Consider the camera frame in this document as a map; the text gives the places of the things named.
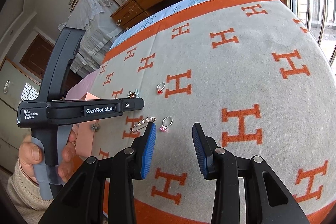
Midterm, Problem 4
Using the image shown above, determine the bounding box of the pearl safety pin brooch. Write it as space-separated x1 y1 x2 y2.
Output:
130 117 157 133

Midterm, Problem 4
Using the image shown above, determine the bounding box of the pink jewelry box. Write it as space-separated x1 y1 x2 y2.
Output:
71 91 100 159

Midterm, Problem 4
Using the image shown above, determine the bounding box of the ring with pink stone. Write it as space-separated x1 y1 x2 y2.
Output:
159 115 174 133

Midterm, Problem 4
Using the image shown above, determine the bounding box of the blue flower hair clip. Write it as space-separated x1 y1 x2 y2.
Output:
91 123 100 132

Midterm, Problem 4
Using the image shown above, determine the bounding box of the gold pendant brooch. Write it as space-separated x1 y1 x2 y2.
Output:
127 89 140 98

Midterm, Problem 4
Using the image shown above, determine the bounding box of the beige knit sleeve forearm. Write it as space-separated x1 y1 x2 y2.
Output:
6 160 53 223

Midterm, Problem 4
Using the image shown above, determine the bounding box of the person's left hand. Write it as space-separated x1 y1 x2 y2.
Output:
18 130 77 184

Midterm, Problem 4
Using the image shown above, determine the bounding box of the pink bed sheet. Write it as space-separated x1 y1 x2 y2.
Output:
65 71 98 100

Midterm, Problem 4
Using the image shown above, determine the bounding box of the brown wooden door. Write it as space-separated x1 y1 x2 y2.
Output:
20 34 54 79

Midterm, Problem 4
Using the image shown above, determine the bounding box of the orange H-pattern blanket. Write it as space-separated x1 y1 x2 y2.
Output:
90 0 335 223

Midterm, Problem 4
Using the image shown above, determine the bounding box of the white lace covered furniture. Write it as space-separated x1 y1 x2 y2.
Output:
58 0 122 78

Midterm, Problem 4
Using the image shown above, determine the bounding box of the light blue patterned sheet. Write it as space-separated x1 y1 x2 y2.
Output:
110 0 210 50

